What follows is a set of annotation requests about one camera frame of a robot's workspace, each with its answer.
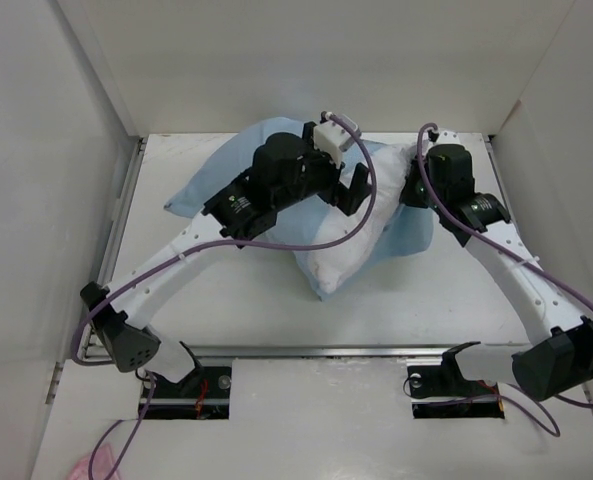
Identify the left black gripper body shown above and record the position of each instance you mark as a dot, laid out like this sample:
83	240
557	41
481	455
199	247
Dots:
319	176

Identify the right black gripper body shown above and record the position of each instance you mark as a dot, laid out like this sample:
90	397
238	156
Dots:
411	192

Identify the blue pillowcase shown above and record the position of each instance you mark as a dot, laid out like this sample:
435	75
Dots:
392	230

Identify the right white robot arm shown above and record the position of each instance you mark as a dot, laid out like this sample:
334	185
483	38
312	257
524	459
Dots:
559	355

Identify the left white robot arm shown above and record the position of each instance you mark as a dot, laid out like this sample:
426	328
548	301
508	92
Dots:
120	313

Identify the pink cloth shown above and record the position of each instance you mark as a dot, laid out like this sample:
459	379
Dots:
102	463

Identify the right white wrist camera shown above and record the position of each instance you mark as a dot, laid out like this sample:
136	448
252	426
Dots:
442	136

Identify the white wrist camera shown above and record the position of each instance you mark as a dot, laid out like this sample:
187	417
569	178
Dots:
442	136
334	135

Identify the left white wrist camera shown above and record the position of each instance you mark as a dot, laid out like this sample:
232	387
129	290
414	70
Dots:
334	135

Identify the aluminium front rail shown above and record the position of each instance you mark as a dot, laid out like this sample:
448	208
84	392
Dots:
284	352

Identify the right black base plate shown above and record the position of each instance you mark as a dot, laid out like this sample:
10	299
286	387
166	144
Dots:
437	393

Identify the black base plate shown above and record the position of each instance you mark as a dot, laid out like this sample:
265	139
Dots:
207	398
437	393

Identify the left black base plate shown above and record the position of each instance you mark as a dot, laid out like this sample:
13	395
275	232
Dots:
207	398

